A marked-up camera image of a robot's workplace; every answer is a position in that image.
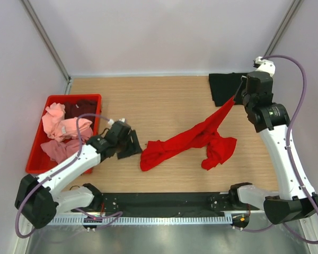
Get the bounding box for aluminium front rail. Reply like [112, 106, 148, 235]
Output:
[21, 192, 308, 216]

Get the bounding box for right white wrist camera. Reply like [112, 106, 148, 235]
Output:
[253, 57, 276, 77]

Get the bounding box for aluminium frame post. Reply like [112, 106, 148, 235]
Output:
[20, 0, 71, 83]
[263, 0, 304, 57]

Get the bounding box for red plastic bin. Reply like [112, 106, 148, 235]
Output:
[25, 94, 102, 174]

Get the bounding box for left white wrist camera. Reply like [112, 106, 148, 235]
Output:
[108, 117, 126, 126]

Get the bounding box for left aluminium frame post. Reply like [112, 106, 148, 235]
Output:
[20, 0, 71, 83]

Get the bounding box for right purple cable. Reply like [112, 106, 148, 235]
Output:
[232, 55, 318, 244]

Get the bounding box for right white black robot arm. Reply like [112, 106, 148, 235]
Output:
[228, 71, 318, 224]

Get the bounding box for right aluminium frame post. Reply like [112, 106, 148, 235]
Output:
[263, 0, 304, 57]

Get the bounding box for red t shirt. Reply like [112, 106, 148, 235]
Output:
[140, 97, 237, 171]

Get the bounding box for light pink t shirt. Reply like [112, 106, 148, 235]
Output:
[41, 103, 93, 142]

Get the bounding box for dark maroon t shirt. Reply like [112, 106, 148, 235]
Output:
[64, 99, 98, 119]

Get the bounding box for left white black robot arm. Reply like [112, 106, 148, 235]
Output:
[15, 121, 142, 229]

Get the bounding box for dusty pink t shirt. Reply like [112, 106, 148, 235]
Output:
[40, 128, 93, 164]

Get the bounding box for white slotted cable duct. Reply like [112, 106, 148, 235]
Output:
[48, 213, 233, 226]

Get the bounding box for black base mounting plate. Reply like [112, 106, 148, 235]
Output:
[83, 192, 249, 217]

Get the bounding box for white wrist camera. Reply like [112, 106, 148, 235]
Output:
[108, 117, 126, 126]
[253, 57, 276, 77]

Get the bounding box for folded black t shirt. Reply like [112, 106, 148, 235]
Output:
[208, 72, 247, 107]

